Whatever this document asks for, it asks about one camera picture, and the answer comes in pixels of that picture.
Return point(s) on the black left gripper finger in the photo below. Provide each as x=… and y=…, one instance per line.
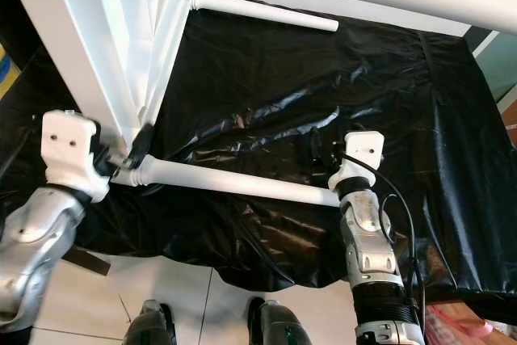
x=143, y=144

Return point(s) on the white plastic table top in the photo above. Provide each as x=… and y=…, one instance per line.
x=81, y=38

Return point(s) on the black plastic table cover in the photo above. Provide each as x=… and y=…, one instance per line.
x=291, y=94

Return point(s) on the brown wooden table leg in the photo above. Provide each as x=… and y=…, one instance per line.
x=87, y=261

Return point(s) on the grey robot leg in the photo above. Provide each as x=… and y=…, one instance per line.
x=283, y=329
x=149, y=327

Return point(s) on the pink plastic bag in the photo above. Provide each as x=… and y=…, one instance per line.
x=468, y=329

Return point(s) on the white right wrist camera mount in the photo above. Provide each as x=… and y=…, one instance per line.
x=362, y=149

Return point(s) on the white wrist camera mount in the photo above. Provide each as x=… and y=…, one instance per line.
x=362, y=149
x=69, y=143

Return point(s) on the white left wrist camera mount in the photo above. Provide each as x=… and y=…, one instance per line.
x=69, y=143

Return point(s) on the dark grey wall post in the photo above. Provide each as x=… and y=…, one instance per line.
x=485, y=38

